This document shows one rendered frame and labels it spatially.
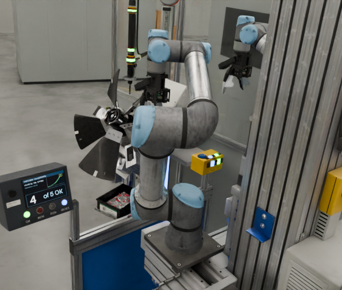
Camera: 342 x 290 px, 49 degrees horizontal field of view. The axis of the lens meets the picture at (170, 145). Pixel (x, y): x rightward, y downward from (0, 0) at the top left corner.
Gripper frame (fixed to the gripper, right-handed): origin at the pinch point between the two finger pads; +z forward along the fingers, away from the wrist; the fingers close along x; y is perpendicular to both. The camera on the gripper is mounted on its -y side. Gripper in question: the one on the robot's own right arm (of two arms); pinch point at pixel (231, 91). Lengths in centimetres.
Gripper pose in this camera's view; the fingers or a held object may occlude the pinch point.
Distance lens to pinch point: 187.6
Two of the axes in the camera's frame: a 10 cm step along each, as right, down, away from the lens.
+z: -0.7, 9.1, 4.0
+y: 6.5, 3.5, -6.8
